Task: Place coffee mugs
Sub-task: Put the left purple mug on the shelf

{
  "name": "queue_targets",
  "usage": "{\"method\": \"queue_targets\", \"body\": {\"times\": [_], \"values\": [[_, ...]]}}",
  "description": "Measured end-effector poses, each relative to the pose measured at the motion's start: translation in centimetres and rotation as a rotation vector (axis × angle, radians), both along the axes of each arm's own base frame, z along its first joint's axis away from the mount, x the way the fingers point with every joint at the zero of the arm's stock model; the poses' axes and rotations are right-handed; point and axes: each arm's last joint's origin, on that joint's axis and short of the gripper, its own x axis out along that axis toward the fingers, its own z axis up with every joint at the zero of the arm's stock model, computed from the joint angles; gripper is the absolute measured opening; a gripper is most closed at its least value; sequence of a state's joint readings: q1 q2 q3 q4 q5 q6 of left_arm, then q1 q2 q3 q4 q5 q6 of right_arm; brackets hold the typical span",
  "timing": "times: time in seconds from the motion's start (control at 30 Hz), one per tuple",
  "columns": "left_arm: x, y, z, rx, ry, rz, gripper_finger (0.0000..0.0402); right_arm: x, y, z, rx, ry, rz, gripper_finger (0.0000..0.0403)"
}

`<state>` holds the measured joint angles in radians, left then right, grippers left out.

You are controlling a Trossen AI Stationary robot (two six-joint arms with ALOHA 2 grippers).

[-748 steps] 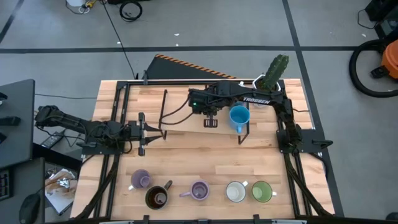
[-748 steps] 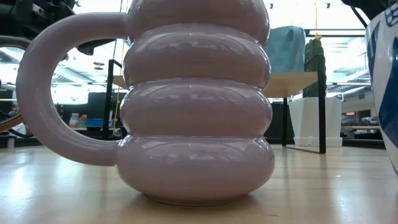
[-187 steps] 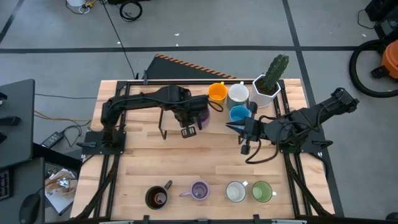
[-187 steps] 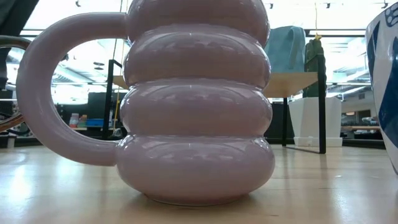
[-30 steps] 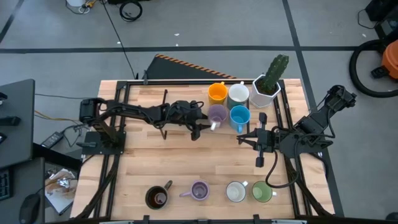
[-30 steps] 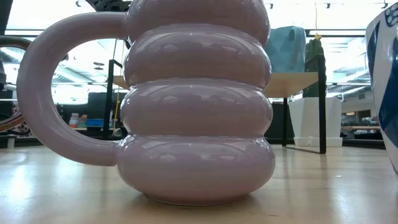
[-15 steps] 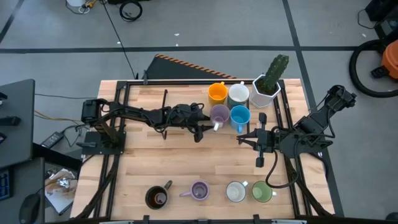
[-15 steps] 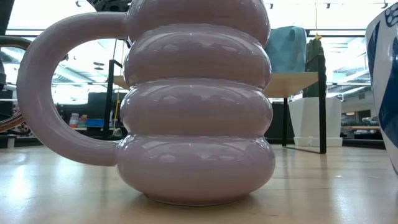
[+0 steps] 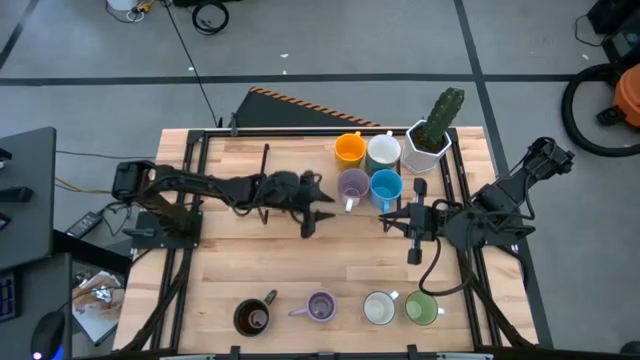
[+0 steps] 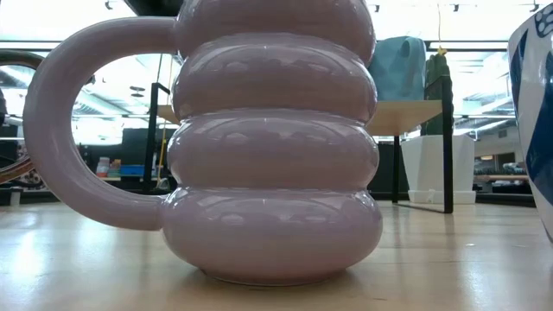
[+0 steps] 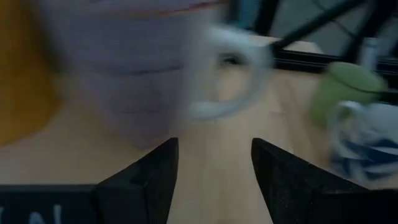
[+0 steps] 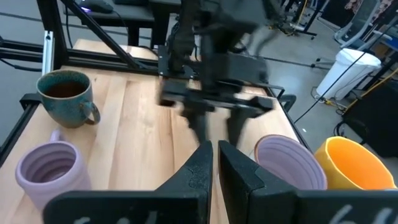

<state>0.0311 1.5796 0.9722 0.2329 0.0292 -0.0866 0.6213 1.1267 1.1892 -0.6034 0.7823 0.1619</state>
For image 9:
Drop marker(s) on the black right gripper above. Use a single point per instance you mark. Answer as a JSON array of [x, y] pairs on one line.
[[432, 220]]

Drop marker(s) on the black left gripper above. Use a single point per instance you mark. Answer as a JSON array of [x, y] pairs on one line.
[[290, 190]]

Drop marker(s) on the light blue faceted mug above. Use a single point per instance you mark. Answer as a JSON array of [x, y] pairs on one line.
[[386, 189]]

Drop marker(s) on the yellow faceted mug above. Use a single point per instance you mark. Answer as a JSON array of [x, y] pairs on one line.
[[350, 150]]

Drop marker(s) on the green mug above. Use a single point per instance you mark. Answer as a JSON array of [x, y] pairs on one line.
[[421, 307]]

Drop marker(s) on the blue white floral mug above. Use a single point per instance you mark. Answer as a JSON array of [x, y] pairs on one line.
[[380, 308]]

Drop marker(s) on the lilac ribbed bubble mug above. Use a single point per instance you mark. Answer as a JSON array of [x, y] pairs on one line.
[[321, 306]]

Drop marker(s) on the brown glazed mug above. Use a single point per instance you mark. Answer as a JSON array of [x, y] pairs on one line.
[[252, 317]]

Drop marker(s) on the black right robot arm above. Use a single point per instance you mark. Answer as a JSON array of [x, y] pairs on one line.
[[500, 200]]

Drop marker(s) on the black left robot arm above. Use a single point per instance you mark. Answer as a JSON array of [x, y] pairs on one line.
[[200, 182]]

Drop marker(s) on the white hexagonal planter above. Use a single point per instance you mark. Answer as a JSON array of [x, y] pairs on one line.
[[415, 157]]

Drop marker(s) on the black hazard-striped ramp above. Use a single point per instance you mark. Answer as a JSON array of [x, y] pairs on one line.
[[280, 112]]

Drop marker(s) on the green cactus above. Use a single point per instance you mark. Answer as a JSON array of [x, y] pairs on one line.
[[442, 117]]

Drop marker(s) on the black power adapter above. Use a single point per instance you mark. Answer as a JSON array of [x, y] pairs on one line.
[[84, 225]]

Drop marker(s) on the orange shop vacuum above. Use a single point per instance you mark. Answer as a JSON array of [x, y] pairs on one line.
[[627, 95]]

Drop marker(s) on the white trash bin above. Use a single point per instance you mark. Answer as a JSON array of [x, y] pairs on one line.
[[121, 4]]

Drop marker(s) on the black equipment case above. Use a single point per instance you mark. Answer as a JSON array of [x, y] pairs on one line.
[[620, 25]]

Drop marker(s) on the black computer mouse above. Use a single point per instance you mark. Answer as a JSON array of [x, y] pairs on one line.
[[47, 335]]

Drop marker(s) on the black keyboard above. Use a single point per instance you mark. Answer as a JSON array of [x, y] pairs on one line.
[[7, 295]]

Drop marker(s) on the black aluminium table frame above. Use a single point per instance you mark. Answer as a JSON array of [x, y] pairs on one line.
[[196, 137]]

